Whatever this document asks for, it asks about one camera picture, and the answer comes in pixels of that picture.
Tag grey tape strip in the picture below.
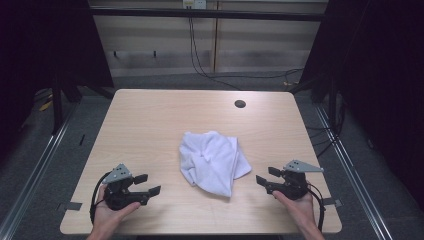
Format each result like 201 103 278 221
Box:
56 201 83 212
322 197 344 208

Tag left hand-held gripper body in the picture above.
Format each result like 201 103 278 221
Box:
101 163 150 212

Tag white patterned cloth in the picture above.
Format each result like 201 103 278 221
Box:
178 130 253 198

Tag person's left hand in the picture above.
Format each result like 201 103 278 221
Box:
93 184 142 235

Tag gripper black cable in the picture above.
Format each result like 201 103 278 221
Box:
306 182 327 233
89 171 112 225

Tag white wall socket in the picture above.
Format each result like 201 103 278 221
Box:
181 0 208 10

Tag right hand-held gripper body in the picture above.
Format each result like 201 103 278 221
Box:
266 159 325 202

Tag black floor cables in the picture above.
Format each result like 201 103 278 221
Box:
304 103 348 160

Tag black horizontal frame bar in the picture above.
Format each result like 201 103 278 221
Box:
89 7 326 23

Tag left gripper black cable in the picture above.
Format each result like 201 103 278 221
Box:
89 171 112 225

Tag black metal stand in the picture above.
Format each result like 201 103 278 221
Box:
311 74 344 134
49 74 83 136

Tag black curtain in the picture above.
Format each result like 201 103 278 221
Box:
0 0 115 161
299 0 424 209

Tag person's right hand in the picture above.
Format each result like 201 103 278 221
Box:
271 190 317 232

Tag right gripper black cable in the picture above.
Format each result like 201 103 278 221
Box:
306 182 327 233

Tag yellow object on floor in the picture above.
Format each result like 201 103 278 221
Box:
38 99 54 113

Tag black hanging wall cable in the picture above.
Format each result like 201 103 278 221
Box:
187 16 305 92

